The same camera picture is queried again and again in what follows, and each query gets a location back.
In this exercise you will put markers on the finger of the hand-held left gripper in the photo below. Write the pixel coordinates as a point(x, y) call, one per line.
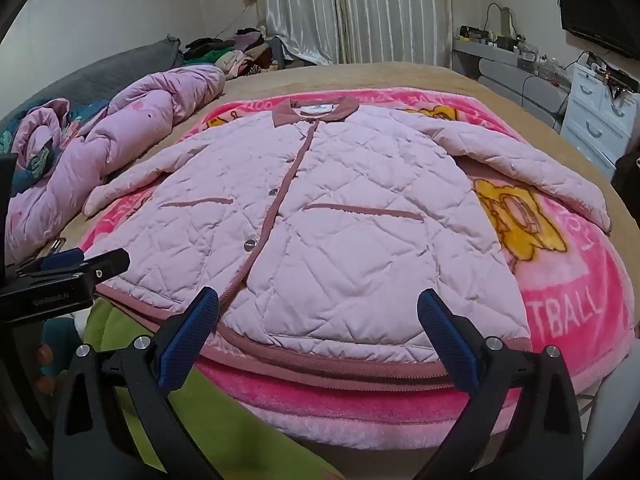
point(105, 262)
point(62, 259)

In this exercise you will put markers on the pink floral comforter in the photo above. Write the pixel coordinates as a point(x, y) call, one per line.
point(125, 130)

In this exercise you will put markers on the pink quilted jacket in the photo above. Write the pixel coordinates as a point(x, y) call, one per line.
point(325, 210)

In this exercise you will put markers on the bed with tan sheet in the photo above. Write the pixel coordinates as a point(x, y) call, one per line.
point(400, 77)

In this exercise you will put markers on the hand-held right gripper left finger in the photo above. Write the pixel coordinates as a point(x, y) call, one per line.
point(187, 340)

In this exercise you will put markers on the oval desk mirror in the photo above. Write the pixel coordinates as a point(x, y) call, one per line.
point(502, 22)

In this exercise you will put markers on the grey desk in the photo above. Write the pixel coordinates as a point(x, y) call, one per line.
point(472, 47)

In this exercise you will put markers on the cream satin curtain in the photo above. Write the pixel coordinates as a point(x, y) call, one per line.
point(350, 10)

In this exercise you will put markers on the pink printed blanket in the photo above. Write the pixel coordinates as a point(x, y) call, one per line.
point(575, 270)

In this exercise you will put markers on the green fleece clothing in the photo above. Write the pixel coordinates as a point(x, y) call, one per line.
point(200, 425)

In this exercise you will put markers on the grey padded chair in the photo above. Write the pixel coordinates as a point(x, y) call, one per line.
point(515, 85)

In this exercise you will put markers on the pile of mixed clothes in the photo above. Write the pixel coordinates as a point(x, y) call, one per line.
point(230, 52)

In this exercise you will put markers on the black flat television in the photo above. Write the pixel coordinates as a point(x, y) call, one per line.
point(595, 10)

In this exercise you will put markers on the grey pillow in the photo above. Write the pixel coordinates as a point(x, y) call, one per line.
point(75, 75)

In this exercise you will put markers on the black red electronic device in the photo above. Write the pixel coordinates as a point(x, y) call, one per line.
point(607, 72)

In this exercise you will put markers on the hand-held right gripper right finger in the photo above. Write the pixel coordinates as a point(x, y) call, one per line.
point(447, 340)

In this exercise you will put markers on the white drawer chest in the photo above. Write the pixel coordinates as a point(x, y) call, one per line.
point(595, 120)

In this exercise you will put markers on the dark clothes heap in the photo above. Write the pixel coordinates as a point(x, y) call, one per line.
point(627, 170)

